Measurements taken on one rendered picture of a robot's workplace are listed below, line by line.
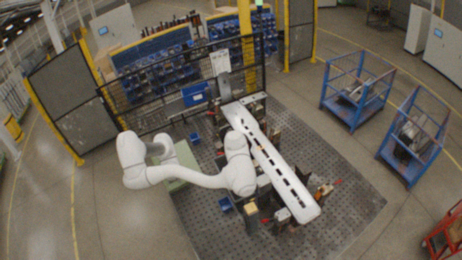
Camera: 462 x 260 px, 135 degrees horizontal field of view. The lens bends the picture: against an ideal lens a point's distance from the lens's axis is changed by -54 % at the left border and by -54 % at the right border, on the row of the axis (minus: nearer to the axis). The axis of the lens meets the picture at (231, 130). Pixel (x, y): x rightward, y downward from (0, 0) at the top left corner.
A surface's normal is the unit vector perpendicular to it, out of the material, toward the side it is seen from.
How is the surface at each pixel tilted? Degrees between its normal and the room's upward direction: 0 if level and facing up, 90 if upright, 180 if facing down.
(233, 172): 20
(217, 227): 0
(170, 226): 0
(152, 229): 0
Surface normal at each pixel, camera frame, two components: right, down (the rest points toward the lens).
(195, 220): -0.12, -0.70
